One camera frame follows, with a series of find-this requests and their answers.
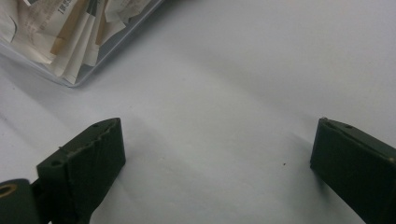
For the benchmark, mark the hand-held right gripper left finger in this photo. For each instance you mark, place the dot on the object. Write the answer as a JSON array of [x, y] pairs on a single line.
[[84, 165]]

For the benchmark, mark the clear plastic box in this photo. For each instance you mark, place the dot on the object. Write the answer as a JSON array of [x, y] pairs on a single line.
[[112, 46]]

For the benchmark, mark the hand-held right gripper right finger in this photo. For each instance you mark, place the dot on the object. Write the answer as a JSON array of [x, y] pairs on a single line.
[[358, 168]]

